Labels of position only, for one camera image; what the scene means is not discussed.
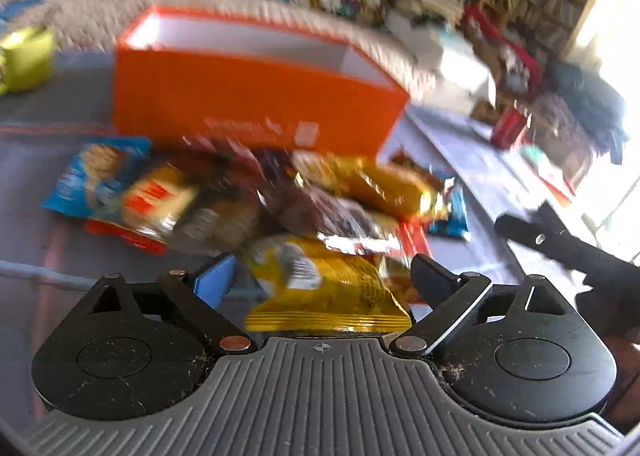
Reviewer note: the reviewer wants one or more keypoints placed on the plaid grey tablecloth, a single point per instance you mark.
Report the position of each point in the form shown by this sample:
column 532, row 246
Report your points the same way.
column 45, row 246

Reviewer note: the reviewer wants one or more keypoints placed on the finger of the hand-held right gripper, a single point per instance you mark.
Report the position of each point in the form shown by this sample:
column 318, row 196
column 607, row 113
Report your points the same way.
column 535, row 236

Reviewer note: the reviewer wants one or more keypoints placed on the orange cardboard box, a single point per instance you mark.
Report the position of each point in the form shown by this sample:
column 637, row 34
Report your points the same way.
column 260, row 101

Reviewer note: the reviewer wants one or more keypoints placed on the pile of dark clothes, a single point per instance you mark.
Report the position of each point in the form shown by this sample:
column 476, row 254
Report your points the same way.
column 590, row 106

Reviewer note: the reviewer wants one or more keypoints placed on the bright yellow snack packet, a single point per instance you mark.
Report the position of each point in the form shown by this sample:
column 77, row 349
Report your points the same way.
column 330, row 293

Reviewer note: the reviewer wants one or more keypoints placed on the stack of white boxes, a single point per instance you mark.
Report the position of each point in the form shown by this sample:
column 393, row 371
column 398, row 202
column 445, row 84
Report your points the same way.
column 450, row 59

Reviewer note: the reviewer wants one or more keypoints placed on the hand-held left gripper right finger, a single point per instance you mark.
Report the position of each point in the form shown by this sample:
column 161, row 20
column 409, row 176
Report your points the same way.
column 431, row 281

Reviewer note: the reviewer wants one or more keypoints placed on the orange chocolate chip cookie packet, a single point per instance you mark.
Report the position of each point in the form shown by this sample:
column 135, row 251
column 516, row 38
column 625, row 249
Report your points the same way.
column 411, row 243

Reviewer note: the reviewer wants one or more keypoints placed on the blue snack packet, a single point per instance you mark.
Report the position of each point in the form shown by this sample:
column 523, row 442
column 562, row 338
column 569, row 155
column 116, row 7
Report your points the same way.
column 454, row 216
column 92, row 176

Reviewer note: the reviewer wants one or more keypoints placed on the green mug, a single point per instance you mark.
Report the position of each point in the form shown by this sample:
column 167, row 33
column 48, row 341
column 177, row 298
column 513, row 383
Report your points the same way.
column 27, row 59

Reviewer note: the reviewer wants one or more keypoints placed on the yellow bread packet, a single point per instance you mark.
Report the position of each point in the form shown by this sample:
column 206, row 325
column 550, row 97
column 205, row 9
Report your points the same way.
column 370, row 183

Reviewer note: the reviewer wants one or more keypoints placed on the red yellow rice cracker packet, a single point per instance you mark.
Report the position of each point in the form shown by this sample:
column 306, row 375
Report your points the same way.
column 150, row 203

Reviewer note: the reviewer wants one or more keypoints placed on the brown silver snack packet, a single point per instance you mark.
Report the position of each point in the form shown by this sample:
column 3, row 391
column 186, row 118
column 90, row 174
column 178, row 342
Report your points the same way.
column 345, row 226

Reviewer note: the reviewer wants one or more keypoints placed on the red box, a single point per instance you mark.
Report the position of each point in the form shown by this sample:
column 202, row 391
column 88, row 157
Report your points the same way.
column 510, row 126

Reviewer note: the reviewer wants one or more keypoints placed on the dark red snack packet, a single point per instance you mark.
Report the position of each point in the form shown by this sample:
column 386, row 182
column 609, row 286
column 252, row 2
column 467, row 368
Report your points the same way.
column 240, row 164

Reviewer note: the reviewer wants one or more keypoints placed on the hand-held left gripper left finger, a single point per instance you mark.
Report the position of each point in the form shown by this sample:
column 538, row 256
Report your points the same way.
column 217, row 280

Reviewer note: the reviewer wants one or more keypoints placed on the brown round-label cookie packet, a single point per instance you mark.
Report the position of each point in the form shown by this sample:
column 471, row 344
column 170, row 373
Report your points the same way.
column 215, row 226

